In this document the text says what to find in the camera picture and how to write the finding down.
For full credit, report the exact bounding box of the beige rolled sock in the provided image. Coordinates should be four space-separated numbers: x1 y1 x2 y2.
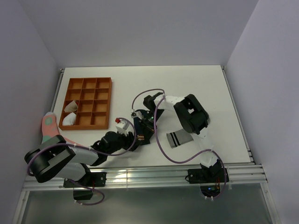
64 100 78 113

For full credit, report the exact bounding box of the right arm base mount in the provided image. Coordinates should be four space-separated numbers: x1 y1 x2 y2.
185 159 229 199

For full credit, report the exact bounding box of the orange compartment tray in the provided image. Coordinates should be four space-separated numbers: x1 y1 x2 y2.
59 77 112 131

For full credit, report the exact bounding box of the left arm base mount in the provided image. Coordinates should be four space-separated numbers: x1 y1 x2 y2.
63 172 107 206

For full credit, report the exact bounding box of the aluminium frame rail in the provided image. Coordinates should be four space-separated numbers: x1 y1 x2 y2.
22 164 268 191

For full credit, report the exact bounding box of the pink green sock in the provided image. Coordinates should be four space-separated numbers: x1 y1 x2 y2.
41 112 85 150

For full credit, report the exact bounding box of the dark blue patterned sock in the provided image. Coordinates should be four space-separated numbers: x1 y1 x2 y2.
134 109 157 145

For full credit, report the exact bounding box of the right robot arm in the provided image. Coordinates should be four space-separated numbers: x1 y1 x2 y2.
143 89 224 182

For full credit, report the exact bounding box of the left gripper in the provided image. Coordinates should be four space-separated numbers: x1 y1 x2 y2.
106 129 142 155

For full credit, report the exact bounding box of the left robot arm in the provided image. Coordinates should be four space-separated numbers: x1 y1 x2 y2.
24 131 136 186

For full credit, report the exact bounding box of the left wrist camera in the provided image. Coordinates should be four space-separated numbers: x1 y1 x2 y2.
115 118 129 136

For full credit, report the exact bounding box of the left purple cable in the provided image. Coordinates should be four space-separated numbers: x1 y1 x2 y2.
26 116 136 206

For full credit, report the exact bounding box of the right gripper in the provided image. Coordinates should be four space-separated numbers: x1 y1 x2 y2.
138 109 165 143

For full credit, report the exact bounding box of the grey striped sock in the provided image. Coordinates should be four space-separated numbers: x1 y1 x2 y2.
166 129 193 148

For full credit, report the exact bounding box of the white rolled sock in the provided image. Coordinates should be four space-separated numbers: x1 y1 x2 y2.
62 112 77 126

